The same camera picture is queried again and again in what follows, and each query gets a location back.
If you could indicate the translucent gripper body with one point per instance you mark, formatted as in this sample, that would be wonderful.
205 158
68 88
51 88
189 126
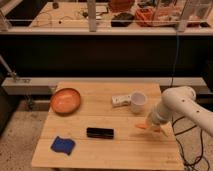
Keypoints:
156 128

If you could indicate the orange pepper with green stem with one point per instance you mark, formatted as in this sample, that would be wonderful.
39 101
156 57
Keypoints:
142 126

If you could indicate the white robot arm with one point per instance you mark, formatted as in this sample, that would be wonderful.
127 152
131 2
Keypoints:
180 100

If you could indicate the white ceramic cup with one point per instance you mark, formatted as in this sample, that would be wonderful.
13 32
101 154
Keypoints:
138 100

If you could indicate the black rectangular box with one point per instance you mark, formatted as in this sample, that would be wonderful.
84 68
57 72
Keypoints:
100 133

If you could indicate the blue cloth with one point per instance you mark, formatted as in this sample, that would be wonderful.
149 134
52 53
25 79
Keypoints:
63 145

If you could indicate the orange wooden bowl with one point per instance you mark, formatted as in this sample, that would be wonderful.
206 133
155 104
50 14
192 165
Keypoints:
65 101

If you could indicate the orange crate in background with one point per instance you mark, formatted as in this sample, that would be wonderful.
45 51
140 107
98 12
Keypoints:
152 17

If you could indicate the black object on back table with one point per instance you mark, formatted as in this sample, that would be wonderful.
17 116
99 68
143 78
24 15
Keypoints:
122 20

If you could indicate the grey metal rail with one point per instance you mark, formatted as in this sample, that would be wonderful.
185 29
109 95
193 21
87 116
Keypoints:
47 85

